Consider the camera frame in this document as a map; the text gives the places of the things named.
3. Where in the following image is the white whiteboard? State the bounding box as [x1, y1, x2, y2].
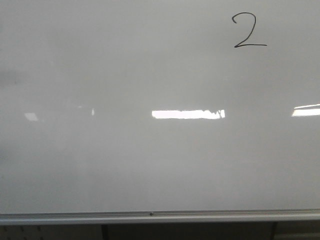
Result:
[0, 0, 320, 225]

